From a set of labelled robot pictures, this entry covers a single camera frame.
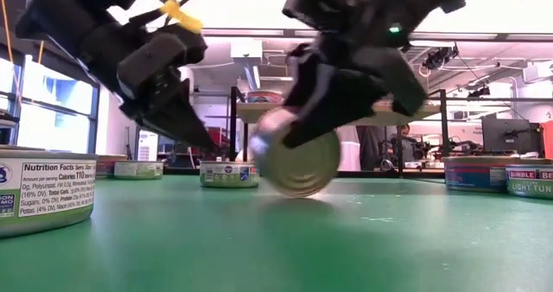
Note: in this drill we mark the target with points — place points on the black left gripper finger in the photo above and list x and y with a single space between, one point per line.
185 95
173 121

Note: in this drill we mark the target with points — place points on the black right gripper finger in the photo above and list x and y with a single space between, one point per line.
300 76
341 97

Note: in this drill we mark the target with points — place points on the silver lid tuna can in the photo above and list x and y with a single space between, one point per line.
229 175
52 197
531 184
138 171

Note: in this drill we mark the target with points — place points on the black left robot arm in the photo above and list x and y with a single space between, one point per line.
52 20

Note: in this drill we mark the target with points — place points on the white air purifier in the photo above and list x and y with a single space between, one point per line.
148 146

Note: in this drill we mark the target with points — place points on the red chair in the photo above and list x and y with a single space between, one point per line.
218 137

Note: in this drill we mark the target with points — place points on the thin black tripod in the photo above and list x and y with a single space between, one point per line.
128 147

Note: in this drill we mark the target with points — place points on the large window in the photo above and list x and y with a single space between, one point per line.
52 106

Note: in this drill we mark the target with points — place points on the person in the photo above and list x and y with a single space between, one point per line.
404 141

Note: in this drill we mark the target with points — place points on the black overhead device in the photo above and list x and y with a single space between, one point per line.
479 92

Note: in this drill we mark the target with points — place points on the black background monitor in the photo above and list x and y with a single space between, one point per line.
512 134

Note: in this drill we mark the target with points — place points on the green table mat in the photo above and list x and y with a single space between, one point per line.
276 249

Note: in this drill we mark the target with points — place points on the white ceiling unit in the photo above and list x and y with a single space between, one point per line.
538 71

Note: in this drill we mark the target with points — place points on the red panel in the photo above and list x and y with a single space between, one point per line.
548 138

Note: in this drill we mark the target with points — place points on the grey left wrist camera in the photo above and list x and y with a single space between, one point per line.
149 63

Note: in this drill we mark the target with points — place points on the black ceiling camera rig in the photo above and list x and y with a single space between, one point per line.
438 59

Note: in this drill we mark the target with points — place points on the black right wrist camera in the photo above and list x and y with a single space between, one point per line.
311 2

